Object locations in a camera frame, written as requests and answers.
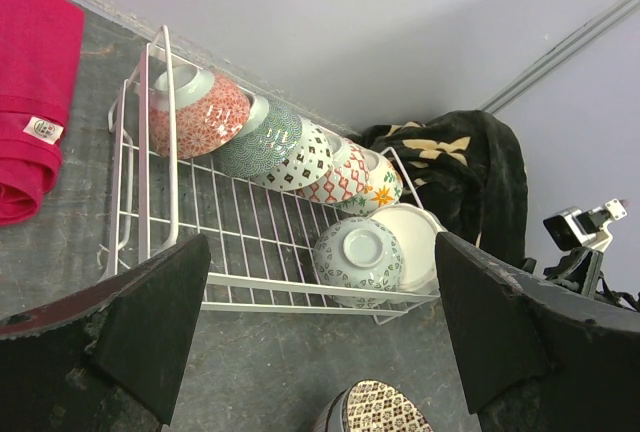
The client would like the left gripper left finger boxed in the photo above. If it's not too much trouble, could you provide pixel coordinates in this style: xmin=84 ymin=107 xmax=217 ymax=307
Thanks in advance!
xmin=1 ymin=234 xmax=211 ymax=431

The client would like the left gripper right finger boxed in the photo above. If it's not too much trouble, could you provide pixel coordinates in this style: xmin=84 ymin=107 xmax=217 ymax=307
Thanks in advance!
xmin=435 ymin=232 xmax=639 ymax=431

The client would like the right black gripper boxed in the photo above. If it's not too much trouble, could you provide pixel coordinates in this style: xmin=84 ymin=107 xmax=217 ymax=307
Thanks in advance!
xmin=543 ymin=247 xmax=639 ymax=312

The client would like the cream scalloped bowl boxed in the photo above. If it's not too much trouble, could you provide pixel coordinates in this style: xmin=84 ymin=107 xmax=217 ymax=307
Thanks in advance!
xmin=369 ymin=203 xmax=445 ymax=295

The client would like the red geometric pattern bowl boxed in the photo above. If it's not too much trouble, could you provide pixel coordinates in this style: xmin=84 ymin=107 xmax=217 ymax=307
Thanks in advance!
xmin=312 ymin=217 xmax=404 ymax=292

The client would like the orange flower leaf bowl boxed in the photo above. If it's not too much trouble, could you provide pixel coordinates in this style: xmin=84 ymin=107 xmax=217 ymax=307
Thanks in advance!
xmin=336 ymin=148 xmax=403 ymax=216

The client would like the red lattice pattern bowl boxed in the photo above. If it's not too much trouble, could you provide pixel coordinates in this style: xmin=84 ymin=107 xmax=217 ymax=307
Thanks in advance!
xmin=295 ymin=134 xmax=369 ymax=204

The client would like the dark scalloped floral bowl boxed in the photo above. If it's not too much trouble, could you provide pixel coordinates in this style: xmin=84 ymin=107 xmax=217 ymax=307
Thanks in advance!
xmin=149 ymin=64 xmax=250 ymax=159

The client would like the blue triangle pattern bowl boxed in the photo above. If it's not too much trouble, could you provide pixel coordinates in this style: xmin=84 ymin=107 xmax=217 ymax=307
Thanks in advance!
xmin=212 ymin=93 xmax=302 ymax=179

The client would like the black diamond pattern bowl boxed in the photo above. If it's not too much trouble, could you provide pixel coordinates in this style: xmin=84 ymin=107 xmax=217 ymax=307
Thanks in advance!
xmin=250 ymin=118 xmax=333 ymax=192

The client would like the black floral plush blanket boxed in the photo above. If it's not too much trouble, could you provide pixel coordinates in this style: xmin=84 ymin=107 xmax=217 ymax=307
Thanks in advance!
xmin=355 ymin=110 xmax=528 ymax=267

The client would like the brown square pattern bowl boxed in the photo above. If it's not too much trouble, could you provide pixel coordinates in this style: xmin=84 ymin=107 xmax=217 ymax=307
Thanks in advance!
xmin=312 ymin=379 xmax=433 ymax=432

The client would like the red folded cloth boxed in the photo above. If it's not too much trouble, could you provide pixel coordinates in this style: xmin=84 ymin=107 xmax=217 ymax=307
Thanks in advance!
xmin=1 ymin=0 xmax=85 ymax=225

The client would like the white wire dish rack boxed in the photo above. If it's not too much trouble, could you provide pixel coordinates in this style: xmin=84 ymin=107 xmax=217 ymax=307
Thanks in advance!
xmin=97 ymin=25 xmax=449 ymax=327

